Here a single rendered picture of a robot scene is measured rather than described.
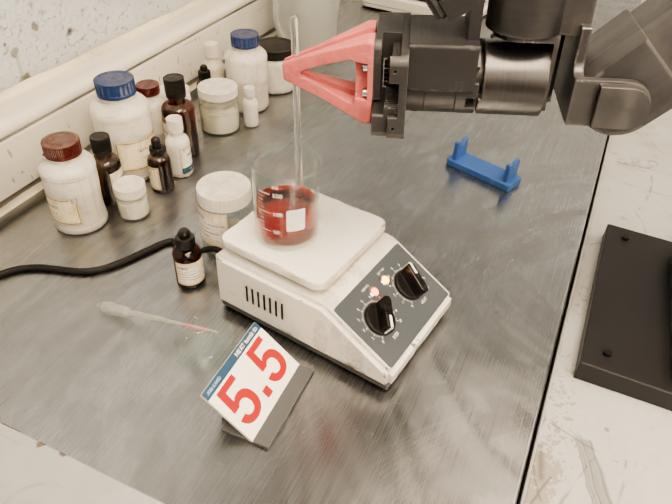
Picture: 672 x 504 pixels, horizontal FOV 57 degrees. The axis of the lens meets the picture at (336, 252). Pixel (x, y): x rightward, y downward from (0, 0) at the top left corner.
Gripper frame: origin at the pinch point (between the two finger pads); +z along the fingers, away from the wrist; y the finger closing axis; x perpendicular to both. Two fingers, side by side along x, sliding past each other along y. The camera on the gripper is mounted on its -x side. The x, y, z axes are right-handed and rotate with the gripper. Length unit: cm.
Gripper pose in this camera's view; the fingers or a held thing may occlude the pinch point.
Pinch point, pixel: (293, 69)
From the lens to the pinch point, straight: 52.5
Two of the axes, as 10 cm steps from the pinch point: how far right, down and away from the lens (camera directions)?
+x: 0.1, 7.7, 6.3
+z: -9.9, -0.6, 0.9
